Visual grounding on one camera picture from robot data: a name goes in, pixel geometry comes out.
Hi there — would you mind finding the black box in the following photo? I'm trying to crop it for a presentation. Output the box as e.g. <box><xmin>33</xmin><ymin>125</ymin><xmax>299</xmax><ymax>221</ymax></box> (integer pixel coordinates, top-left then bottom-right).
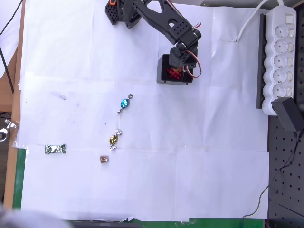
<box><xmin>156</xmin><ymin>54</ymin><xmax>195</xmax><ymax>86</ymax></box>

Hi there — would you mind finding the blue wrapped candy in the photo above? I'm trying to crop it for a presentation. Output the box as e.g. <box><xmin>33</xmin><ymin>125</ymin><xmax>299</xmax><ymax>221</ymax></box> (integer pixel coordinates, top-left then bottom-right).
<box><xmin>116</xmin><ymin>94</ymin><xmax>133</xmax><ymax>114</ymax></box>

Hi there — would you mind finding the white power strip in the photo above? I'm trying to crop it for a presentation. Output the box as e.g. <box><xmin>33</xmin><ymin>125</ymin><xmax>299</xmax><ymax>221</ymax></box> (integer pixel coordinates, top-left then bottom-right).
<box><xmin>262</xmin><ymin>6</ymin><xmax>297</xmax><ymax>116</ymax></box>

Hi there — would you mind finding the gold wrapped candy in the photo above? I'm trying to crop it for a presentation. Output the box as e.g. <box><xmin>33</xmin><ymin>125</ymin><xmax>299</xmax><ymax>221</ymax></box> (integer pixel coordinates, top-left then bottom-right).
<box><xmin>108</xmin><ymin>129</ymin><xmax>123</xmax><ymax>152</ymax></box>

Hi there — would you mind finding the white paper table cover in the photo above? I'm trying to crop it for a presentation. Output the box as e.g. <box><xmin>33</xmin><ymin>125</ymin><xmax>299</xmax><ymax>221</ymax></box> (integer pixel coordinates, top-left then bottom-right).
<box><xmin>18</xmin><ymin>0</ymin><xmax>270</xmax><ymax>220</ymax></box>

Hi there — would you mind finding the black power adapter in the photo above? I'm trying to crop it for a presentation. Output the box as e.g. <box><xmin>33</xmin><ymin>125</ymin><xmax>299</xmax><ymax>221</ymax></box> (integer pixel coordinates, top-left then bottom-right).
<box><xmin>271</xmin><ymin>96</ymin><xmax>304</xmax><ymax>133</ymax></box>

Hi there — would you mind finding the green foil snack packet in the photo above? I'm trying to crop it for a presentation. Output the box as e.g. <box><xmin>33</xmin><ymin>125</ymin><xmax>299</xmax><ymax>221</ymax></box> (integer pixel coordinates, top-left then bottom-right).
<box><xmin>45</xmin><ymin>144</ymin><xmax>67</xmax><ymax>155</ymax></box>

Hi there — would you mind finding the black pegboard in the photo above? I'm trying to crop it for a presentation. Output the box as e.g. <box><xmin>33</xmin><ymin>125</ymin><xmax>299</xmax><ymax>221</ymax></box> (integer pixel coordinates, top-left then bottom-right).
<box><xmin>267</xmin><ymin>114</ymin><xmax>304</xmax><ymax>228</ymax></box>

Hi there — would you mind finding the silver metal clamp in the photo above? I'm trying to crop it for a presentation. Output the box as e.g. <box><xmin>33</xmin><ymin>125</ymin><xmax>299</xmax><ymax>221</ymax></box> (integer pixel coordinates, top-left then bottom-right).
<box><xmin>0</xmin><ymin>118</ymin><xmax>19</xmax><ymax>143</ymax></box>

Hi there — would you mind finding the red white servo cable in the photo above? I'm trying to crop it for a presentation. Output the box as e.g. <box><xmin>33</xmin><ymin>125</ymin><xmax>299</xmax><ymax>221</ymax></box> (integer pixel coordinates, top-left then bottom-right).
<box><xmin>184</xmin><ymin>22</ymin><xmax>204</xmax><ymax>79</ymax></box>

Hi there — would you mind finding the black shelf rail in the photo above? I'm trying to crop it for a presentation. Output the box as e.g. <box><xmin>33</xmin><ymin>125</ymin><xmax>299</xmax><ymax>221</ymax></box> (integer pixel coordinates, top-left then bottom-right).
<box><xmin>256</xmin><ymin>13</ymin><xmax>267</xmax><ymax>110</ymax></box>

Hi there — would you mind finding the white power strip cable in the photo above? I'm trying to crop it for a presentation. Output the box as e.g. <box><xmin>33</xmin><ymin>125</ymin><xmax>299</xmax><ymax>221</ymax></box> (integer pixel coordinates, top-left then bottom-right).
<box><xmin>236</xmin><ymin>0</ymin><xmax>285</xmax><ymax>42</ymax></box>

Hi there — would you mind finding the black adapter cable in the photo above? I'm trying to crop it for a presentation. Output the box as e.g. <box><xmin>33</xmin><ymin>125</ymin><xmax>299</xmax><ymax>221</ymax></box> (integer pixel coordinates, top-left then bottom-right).
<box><xmin>241</xmin><ymin>132</ymin><xmax>302</xmax><ymax>220</ymax></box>

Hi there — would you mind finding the thin black cable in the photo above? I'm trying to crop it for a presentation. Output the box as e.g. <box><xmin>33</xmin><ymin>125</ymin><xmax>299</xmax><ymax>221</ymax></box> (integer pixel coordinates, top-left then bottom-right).
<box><xmin>0</xmin><ymin>46</ymin><xmax>14</xmax><ymax>95</ymax></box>

